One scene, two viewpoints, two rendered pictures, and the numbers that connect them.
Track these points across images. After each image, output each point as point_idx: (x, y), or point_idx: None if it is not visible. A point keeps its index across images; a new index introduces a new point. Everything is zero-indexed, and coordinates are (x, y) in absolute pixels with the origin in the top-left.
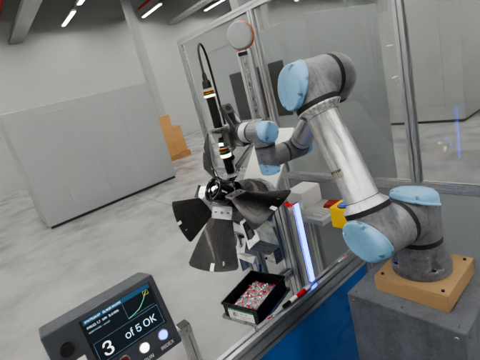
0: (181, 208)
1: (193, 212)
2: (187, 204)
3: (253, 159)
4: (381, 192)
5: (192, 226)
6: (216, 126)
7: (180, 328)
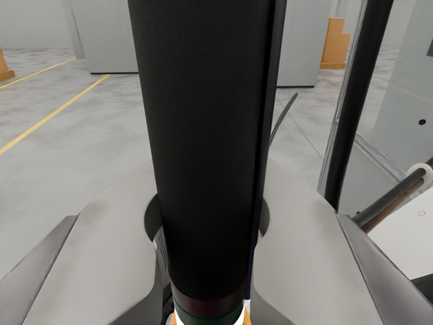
0: (159, 231)
1: (164, 265)
2: (163, 240)
3: (404, 225)
4: None
5: (162, 278)
6: (158, 186)
7: None
